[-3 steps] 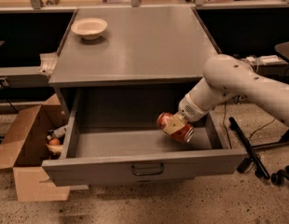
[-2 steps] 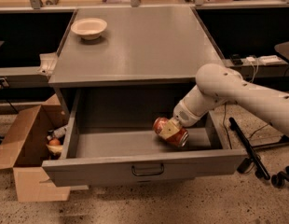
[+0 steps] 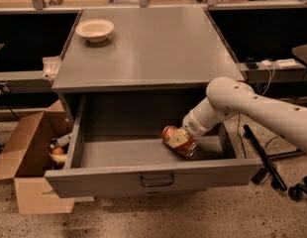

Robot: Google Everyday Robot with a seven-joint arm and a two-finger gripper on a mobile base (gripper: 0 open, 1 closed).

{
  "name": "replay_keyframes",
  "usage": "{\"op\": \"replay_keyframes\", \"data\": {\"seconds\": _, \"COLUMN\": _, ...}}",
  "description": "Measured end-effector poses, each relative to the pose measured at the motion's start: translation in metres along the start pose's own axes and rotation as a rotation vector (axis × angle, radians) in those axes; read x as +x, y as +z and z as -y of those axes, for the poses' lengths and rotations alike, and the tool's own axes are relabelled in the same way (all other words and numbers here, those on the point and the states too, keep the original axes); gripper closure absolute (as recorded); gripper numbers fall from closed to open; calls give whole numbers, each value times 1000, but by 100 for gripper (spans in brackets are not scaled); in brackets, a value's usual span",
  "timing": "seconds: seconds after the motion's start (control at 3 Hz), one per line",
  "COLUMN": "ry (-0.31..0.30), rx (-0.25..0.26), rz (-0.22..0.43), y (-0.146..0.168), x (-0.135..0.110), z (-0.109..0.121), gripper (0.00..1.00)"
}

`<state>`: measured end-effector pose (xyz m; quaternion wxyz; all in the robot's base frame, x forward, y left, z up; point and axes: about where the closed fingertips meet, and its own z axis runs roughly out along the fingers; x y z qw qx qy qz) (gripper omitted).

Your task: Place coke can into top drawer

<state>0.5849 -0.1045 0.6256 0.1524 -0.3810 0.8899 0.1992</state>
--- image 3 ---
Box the orange fruit in box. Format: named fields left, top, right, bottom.
left=51, top=147, right=64, bottom=155

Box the black stand leg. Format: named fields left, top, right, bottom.
left=244, top=125, right=287, bottom=191

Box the grey metal cabinet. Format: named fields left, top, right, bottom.
left=51, top=5, right=246, bottom=124

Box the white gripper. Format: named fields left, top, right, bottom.
left=167, top=111, right=209, bottom=149

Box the grey bracket on rail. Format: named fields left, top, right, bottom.
left=41, top=56, right=61, bottom=81

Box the red coke can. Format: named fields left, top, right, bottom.
left=161, top=126, right=197, bottom=158

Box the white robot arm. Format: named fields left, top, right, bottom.
left=161, top=77, right=307, bottom=158

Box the open grey top drawer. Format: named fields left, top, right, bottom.
left=45, top=91, right=260, bottom=198

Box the white bowl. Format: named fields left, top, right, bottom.
left=75, top=19, right=114, bottom=43

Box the brown cardboard box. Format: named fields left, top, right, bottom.
left=0, top=101, right=74, bottom=214

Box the white power strip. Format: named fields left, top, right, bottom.
left=261, top=59, right=300, bottom=69

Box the black drawer handle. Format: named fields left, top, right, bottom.
left=140, top=174, right=174, bottom=187

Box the white bottle in box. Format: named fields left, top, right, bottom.
left=50, top=133, right=71, bottom=150

